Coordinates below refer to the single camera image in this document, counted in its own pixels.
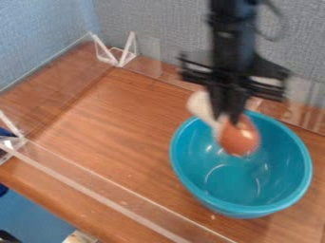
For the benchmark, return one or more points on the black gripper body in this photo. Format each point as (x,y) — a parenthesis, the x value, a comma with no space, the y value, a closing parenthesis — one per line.
(232,63)

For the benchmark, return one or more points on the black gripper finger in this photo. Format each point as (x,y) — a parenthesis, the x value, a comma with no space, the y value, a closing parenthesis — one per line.
(219,101)
(238,96)

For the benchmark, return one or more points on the brown toy mushroom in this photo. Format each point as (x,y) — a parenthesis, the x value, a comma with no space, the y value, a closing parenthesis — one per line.
(239,139)

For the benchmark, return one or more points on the blue plastic bowl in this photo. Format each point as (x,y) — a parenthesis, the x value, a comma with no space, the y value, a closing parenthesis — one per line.
(242,187)

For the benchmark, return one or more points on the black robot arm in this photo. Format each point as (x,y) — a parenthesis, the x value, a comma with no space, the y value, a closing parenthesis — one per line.
(235,15)

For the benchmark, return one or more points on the clear acrylic back barrier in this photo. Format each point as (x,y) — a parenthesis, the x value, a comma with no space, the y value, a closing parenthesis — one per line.
(301,110)

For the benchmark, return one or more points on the clear acrylic barrier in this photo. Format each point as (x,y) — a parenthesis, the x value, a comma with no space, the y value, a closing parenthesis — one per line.
(301,110)
(149,214)

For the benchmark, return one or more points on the clear acrylic front barrier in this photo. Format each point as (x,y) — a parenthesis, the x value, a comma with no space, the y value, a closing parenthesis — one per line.
(149,214)

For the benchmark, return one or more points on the clear acrylic corner bracket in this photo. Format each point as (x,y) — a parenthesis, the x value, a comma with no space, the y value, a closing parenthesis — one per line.
(112,55)

